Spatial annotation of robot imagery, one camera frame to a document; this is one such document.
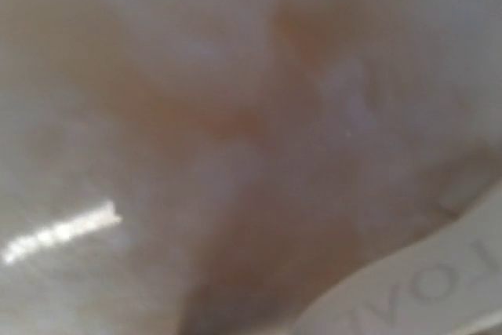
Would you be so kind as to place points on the cream ribbon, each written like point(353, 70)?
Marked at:
point(448, 283)

